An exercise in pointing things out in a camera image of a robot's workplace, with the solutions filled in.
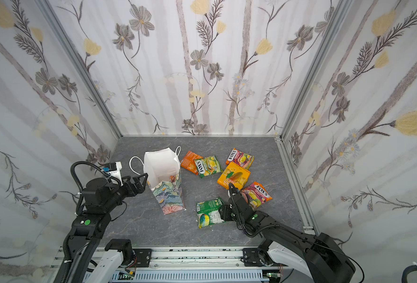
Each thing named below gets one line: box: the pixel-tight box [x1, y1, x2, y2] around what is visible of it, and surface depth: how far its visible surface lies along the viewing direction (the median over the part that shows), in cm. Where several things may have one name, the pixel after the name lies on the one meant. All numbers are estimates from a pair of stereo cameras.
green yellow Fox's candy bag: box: [194, 155, 224, 179], surface depth 103 cm
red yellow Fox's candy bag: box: [240, 181, 273, 210], surface depth 92 cm
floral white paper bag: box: [129, 146, 187, 215], surface depth 82 cm
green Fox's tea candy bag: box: [196, 196, 225, 229], surface depth 86 cm
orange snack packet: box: [180, 150, 204, 176], surface depth 106 cm
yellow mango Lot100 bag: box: [216, 161, 251, 190], surface depth 97 cm
